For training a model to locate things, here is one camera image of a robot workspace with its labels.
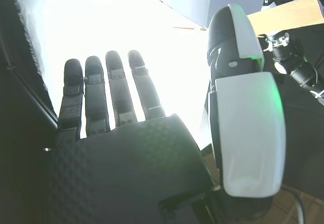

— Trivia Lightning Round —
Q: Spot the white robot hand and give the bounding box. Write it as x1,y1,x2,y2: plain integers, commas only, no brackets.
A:
37,3,287,224

